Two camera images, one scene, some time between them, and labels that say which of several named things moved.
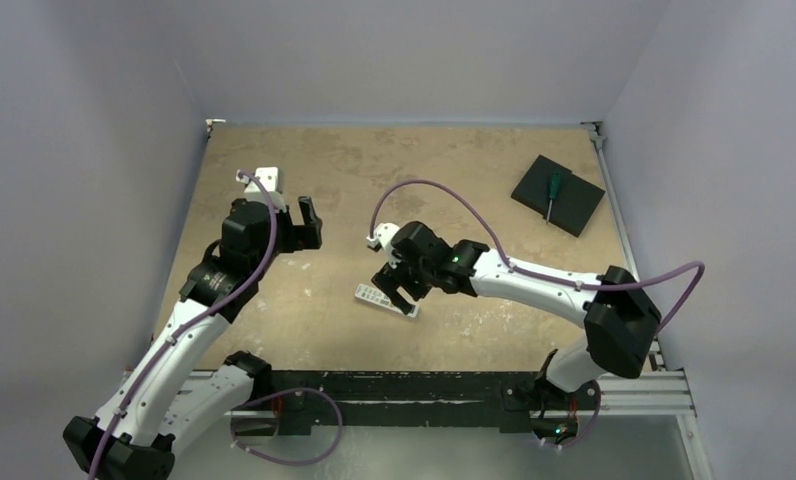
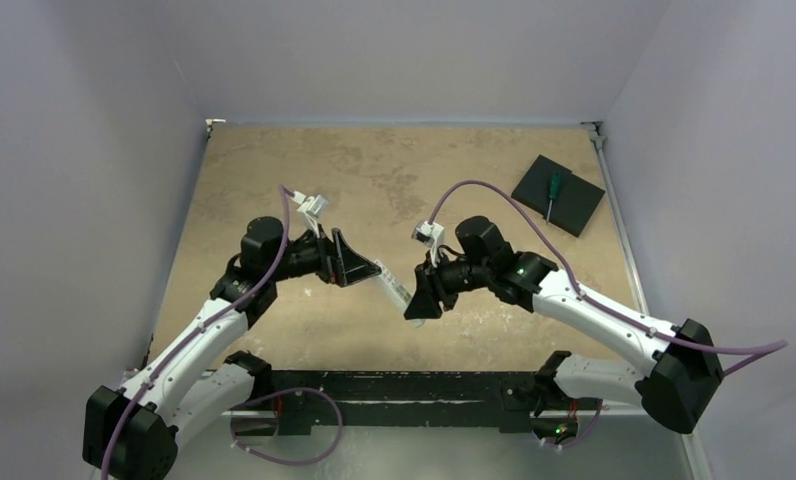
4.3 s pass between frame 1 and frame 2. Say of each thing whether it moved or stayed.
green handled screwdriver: stayed
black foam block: stayed
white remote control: moved
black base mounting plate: stayed
